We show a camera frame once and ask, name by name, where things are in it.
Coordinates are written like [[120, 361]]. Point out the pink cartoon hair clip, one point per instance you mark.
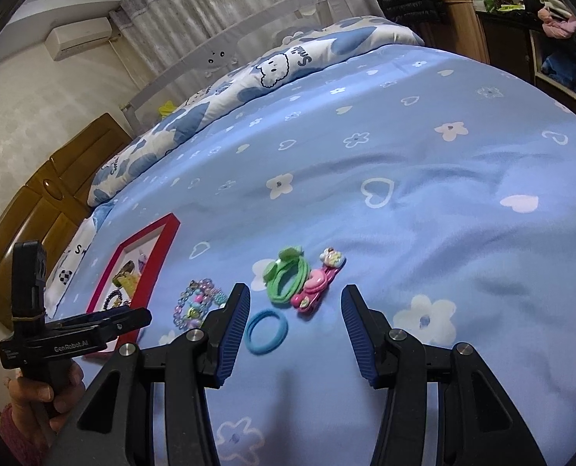
[[312, 286]]

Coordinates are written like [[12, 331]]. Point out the pile of clothes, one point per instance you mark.
[[557, 26]]

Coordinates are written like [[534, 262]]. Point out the red shallow box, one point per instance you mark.
[[142, 247]]

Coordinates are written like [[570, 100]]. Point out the blue folded cloth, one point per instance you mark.
[[559, 70]]

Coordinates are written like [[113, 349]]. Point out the person's left hand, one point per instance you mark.
[[31, 393]]

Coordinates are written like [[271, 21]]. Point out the dark cabinet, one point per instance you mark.
[[506, 39]]

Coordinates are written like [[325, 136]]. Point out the yellow toy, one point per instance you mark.
[[167, 108]]

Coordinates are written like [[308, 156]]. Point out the cloud print duvet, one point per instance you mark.
[[278, 68]]

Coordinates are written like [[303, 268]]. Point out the person's left forearm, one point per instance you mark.
[[16, 441]]

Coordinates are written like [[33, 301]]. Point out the white printed pillow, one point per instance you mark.
[[72, 262]]

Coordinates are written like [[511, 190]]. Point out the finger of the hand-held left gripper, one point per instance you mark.
[[106, 313], [132, 323]]

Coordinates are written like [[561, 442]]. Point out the white air conditioner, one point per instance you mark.
[[79, 36]]

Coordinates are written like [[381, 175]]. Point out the grey bed rail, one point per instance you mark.
[[220, 53]]

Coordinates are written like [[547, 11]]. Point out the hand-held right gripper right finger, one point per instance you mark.
[[361, 340]]

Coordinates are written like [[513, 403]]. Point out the blue floral bed sheet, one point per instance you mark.
[[414, 155]]

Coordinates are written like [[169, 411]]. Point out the wooden wardrobe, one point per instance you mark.
[[458, 24]]

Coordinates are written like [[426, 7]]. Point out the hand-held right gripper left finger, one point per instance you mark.
[[232, 335]]

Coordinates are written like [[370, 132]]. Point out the wooden headboard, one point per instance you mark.
[[50, 179]]

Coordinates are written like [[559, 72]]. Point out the yellow novelty hair clip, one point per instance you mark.
[[128, 279]]

